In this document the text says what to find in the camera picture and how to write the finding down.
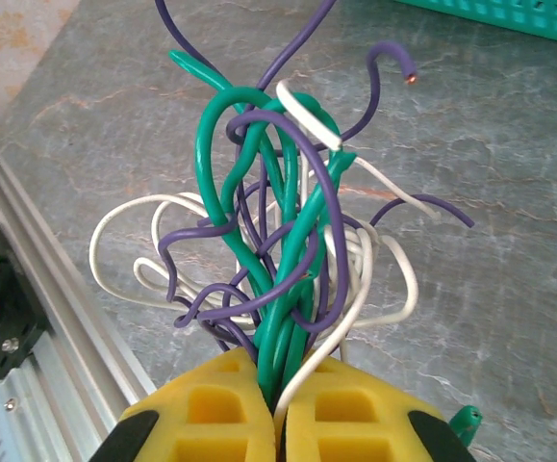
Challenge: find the teal plastic basket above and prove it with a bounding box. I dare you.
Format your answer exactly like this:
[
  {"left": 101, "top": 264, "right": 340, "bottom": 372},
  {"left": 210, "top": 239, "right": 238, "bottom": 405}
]
[{"left": 392, "top": 0, "right": 557, "bottom": 45}]

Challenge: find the green cable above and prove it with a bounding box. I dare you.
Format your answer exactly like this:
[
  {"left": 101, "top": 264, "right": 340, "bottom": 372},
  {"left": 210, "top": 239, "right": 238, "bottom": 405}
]
[
  {"left": 253, "top": 93, "right": 344, "bottom": 405},
  {"left": 168, "top": 49, "right": 279, "bottom": 405},
  {"left": 258, "top": 151, "right": 359, "bottom": 405},
  {"left": 449, "top": 404, "right": 484, "bottom": 447}
]

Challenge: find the purple cable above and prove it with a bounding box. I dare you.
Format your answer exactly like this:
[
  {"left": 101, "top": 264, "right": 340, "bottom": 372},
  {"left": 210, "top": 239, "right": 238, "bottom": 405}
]
[
  {"left": 368, "top": 193, "right": 475, "bottom": 232},
  {"left": 296, "top": 41, "right": 418, "bottom": 155},
  {"left": 157, "top": 216, "right": 269, "bottom": 357},
  {"left": 227, "top": 0, "right": 349, "bottom": 336}
]

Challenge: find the black mounting plate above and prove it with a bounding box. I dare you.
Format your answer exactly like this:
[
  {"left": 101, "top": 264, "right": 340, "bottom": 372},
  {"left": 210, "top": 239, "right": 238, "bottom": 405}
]
[{"left": 0, "top": 218, "right": 49, "bottom": 381}]

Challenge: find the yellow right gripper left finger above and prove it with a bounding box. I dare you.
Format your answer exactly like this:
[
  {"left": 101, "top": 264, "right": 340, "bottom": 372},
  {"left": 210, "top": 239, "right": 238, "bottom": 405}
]
[{"left": 88, "top": 346, "right": 278, "bottom": 462}]

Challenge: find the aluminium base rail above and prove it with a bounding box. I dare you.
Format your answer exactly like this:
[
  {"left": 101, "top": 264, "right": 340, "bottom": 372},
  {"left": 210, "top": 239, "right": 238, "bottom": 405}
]
[{"left": 0, "top": 147, "right": 160, "bottom": 462}]

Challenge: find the white cable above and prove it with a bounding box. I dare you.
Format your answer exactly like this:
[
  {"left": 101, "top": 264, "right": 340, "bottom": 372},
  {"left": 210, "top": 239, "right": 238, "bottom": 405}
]
[
  {"left": 272, "top": 225, "right": 378, "bottom": 415},
  {"left": 325, "top": 233, "right": 421, "bottom": 333},
  {"left": 352, "top": 156, "right": 443, "bottom": 221},
  {"left": 275, "top": 80, "right": 345, "bottom": 152},
  {"left": 89, "top": 192, "right": 260, "bottom": 333}
]

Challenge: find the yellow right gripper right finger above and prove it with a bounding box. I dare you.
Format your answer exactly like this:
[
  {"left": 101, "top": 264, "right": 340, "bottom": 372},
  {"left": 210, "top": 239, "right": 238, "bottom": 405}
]
[{"left": 275, "top": 353, "right": 477, "bottom": 462}]

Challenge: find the black cable tangle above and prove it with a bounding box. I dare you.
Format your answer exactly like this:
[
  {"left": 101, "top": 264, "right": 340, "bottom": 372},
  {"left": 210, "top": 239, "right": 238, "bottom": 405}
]
[{"left": 154, "top": 0, "right": 226, "bottom": 81}]

